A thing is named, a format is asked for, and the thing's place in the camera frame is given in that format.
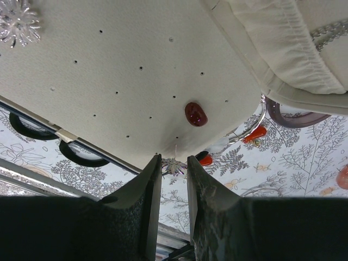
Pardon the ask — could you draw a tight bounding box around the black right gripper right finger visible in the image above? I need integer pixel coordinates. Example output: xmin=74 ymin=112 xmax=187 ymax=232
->
xmin=187 ymin=156 xmax=347 ymax=260

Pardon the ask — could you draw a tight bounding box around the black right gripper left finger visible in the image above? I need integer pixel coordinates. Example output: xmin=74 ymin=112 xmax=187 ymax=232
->
xmin=1 ymin=155 xmax=161 ymax=260

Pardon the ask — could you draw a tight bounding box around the crystal flower earring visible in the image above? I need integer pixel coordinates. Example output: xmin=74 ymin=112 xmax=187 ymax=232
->
xmin=161 ymin=145 xmax=187 ymax=177

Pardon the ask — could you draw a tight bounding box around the red bead earring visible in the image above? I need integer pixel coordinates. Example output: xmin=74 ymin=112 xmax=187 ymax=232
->
xmin=184 ymin=102 xmax=208 ymax=127

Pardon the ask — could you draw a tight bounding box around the orange bangle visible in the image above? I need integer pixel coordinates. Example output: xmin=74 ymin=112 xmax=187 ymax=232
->
xmin=336 ymin=165 xmax=348 ymax=190

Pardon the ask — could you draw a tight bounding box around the cream navy jewelry box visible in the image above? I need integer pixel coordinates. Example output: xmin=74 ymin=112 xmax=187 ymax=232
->
xmin=1 ymin=1 xmax=347 ymax=172

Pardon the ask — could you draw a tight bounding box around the silver chain necklace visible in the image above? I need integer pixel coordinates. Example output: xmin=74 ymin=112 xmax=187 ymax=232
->
xmin=309 ymin=17 xmax=348 ymax=52

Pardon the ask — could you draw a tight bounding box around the silver hoop bangle right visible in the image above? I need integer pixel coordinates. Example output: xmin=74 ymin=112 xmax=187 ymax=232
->
xmin=240 ymin=182 xmax=285 ymax=197

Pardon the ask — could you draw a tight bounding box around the orange drop earring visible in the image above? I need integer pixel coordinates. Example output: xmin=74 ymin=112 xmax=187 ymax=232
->
xmin=242 ymin=126 xmax=267 ymax=147
xmin=199 ymin=155 xmax=213 ymax=166

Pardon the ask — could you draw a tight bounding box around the floral patterned tablecloth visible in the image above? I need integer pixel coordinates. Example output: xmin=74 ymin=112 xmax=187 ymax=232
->
xmin=0 ymin=103 xmax=348 ymax=234

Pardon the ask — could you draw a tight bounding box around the dark purple bangle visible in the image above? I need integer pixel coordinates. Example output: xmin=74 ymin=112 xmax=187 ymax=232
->
xmin=265 ymin=97 xmax=331 ymax=128

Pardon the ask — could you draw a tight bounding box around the silver flower stud in box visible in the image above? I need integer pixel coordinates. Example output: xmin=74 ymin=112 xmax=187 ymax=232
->
xmin=1 ymin=1 xmax=41 ymax=48

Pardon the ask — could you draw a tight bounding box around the black ring left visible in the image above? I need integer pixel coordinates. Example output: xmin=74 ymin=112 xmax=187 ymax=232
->
xmin=9 ymin=111 xmax=59 ymax=141

